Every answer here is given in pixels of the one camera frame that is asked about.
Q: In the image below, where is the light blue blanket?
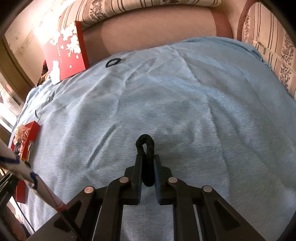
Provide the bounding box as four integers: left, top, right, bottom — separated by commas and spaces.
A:
16, 37, 295, 240

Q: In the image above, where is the thin black hair tie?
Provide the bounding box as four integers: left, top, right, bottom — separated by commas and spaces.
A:
105, 58, 122, 68

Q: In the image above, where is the red floral box lid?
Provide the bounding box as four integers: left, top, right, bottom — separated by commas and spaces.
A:
43, 21, 90, 85

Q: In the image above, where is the thick black hair tie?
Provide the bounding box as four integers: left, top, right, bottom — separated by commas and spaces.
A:
135, 133, 156, 188

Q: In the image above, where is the red jewelry box tray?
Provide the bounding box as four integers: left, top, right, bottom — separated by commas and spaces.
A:
10, 121, 40, 204

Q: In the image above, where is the white blue patterned sleeve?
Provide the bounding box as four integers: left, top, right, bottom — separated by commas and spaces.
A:
1, 140, 66, 212

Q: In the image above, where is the white black-dotted scrunchie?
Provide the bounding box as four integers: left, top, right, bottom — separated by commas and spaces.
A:
14, 125, 28, 142

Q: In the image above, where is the striped floral side pillow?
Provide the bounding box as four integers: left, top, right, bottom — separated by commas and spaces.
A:
237, 1, 295, 98

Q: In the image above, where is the red plaid scrunchie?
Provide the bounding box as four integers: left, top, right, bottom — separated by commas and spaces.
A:
13, 132, 29, 154

